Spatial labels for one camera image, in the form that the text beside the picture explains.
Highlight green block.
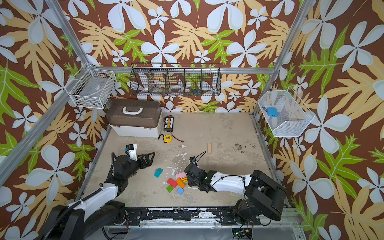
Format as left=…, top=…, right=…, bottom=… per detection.
left=166, top=186, right=174, bottom=193

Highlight blue block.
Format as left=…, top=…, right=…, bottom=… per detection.
left=177, top=188, right=184, bottom=195

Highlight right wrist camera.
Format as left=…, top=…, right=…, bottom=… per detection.
left=190, top=156, right=198, bottom=166

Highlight yellow tape measure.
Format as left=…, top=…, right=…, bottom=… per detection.
left=158, top=134, right=173, bottom=143

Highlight pink block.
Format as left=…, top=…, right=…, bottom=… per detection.
left=176, top=172, right=187, bottom=179

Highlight black wire basket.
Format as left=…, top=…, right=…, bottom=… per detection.
left=128, top=63, right=222, bottom=96

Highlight white mesh basket right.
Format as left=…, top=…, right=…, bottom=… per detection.
left=258, top=88, right=315, bottom=138

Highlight orange block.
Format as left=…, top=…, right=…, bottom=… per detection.
left=176, top=178, right=185, bottom=189

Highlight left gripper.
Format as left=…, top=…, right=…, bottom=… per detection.
left=123, top=151, right=154, bottom=182

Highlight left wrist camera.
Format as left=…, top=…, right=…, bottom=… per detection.
left=125, top=144, right=138, bottom=161

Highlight brown lid tool box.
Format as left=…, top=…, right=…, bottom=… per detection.
left=106, top=99, right=162, bottom=138

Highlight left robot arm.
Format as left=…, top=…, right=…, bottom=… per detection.
left=38, top=153, right=155, bottom=240

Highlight teal wedge block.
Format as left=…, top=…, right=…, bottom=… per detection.
left=154, top=168, right=164, bottom=178

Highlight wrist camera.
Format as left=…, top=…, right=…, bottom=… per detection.
left=125, top=144, right=138, bottom=161
left=190, top=156, right=198, bottom=166

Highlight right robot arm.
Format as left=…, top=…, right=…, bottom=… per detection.
left=185, top=163, right=287, bottom=225

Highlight blue object in basket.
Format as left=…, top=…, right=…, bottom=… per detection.
left=267, top=107, right=279, bottom=118

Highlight black orange battery charger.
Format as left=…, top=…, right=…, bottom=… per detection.
left=164, top=115, right=174, bottom=132

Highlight white wire basket left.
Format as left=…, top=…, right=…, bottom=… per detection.
left=66, top=65, right=117, bottom=109

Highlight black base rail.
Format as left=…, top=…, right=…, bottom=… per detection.
left=126, top=206, right=261, bottom=226

